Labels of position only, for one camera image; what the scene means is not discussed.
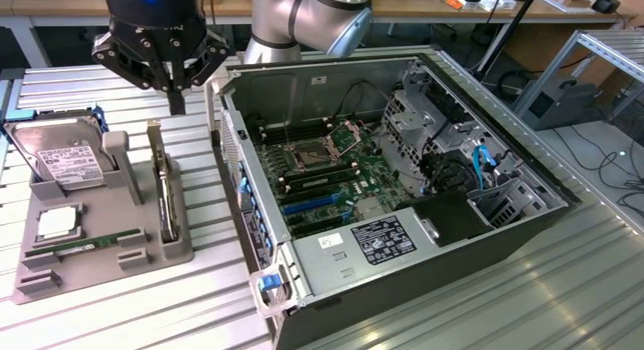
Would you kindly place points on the thin metal locking lever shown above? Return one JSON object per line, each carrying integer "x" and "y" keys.
{"x": 286, "y": 133}

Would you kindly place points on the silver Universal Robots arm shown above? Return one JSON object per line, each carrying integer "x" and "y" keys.
{"x": 282, "y": 18}

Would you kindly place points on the silver CPU chip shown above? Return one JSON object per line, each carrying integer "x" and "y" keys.
{"x": 58, "y": 221}

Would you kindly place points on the grey plastic parts rack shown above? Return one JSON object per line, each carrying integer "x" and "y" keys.
{"x": 100, "y": 214}

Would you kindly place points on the grey box device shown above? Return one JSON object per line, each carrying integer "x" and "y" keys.
{"x": 568, "y": 105}

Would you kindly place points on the grey aluminium profile post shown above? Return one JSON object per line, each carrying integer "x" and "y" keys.
{"x": 11, "y": 93}

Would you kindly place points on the blue disk caddy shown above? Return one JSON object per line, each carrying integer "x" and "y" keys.
{"x": 23, "y": 115}

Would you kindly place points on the black expansion slot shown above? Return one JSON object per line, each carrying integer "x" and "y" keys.
{"x": 314, "y": 227}

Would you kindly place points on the blue expansion slot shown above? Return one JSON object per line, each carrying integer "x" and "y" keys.
{"x": 310, "y": 205}

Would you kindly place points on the silver chipset heat sink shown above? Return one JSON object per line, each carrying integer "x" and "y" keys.
{"x": 370, "y": 208}

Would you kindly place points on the perforated metal drive cage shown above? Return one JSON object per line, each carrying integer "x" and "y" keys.
{"x": 407, "y": 146}

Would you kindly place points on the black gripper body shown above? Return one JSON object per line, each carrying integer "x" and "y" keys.
{"x": 156, "y": 22}

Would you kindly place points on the graphics card with black shroud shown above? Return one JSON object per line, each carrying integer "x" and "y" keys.
{"x": 163, "y": 199}

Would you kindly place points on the long wooden desk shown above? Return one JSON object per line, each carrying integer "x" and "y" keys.
{"x": 412, "y": 7}

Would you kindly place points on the silver disk bay bracket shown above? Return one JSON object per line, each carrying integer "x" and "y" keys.
{"x": 508, "y": 203}

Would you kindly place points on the aluminium profile frame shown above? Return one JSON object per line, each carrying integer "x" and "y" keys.
{"x": 619, "y": 48}

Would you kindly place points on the black plastic shroud box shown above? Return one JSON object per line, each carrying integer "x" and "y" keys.
{"x": 448, "y": 218}

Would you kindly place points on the black RAM stick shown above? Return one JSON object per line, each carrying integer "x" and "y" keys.
{"x": 316, "y": 181}

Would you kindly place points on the black tripod pole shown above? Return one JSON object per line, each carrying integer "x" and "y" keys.
{"x": 508, "y": 29}

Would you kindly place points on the silver power supply unit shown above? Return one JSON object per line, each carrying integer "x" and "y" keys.
{"x": 352, "y": 267}

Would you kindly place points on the open black PC case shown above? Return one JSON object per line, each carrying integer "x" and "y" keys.
{"x": 452, "y": 274}

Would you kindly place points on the orange and white box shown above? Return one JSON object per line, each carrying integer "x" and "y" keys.
{"x": 454, "y": 2}

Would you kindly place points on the CPU socket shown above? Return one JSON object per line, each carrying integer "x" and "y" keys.
{"x": 312, "y": 154}

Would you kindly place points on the silver hard disk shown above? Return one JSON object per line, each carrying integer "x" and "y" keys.
{"x": 55, "y": 139}

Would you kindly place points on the green RAM stick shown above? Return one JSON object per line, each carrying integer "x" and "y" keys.
{"x": 100, "y": 241}

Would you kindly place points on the metal socket cover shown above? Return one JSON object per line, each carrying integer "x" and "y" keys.
{"x": 344, "y": 137}

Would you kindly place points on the blue case latch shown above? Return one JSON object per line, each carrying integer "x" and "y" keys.
{"x": 270, "y": 282}

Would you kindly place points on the green motherboard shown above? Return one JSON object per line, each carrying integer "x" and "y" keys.
{"x": 372, "y": 165}

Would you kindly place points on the white device box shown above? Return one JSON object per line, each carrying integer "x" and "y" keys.
{"x": 495, "y": 3}

